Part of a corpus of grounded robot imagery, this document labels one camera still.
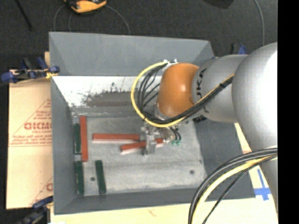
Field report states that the grey metal bin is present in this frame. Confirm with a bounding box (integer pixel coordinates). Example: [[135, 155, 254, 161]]
[[48, 31, 256, 215]]

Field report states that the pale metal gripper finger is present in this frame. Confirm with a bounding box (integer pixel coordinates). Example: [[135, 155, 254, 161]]
[[139, 126, 153, 138], [141, 135, 157, 156]]

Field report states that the brown cardboard board, red print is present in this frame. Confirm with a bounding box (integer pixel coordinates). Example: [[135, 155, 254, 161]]
[[5, 51, 55, 210]]

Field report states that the red-brown flat block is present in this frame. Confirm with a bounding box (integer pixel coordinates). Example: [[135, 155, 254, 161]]
[[120, 138, 164, 155], [92, 133, 141, 145], [79, 116, 89, 162]]

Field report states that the dark green flat block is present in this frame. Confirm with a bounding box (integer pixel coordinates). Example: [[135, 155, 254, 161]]
[[94, 160, 107, 195], [74, 161, 85, 196], [73, 123, 82, 154]]

